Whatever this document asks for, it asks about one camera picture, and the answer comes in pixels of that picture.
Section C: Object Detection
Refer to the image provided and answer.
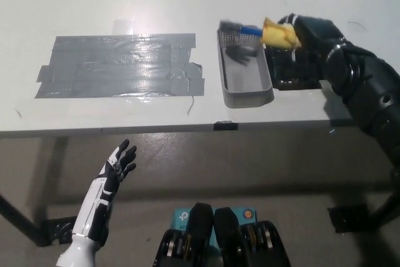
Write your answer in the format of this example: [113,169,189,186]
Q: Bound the black robot body blocks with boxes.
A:
[152,203,288,267]

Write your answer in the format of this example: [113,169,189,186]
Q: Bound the claw hammer with yellow wrap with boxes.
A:
[219,16,303,51]

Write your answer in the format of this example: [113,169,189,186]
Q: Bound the teal router box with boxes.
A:
[172,208,259,249]

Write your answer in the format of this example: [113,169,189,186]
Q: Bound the grey duct tape patch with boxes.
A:
[34,33,206,99]

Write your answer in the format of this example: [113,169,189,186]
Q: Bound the grey plastic basket container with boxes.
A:
[217,28,275,109]

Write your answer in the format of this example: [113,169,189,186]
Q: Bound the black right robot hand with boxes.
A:
[274,13,348,65]

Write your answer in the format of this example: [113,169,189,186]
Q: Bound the white and black left hand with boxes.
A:
[71,138,138,243]

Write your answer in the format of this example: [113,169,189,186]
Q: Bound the black table leg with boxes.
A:
[371,190,400,231]
[0,191,43,246]

